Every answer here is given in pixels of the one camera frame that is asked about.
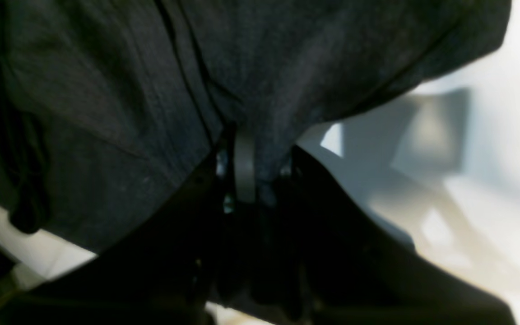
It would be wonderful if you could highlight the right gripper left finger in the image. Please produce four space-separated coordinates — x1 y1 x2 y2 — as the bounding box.
0 128 255 325

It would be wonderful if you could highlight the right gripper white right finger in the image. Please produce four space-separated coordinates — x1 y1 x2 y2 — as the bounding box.
283 147 515 325

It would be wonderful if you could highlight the black t-shirt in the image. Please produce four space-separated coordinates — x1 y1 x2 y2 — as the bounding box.
0 0 511 252

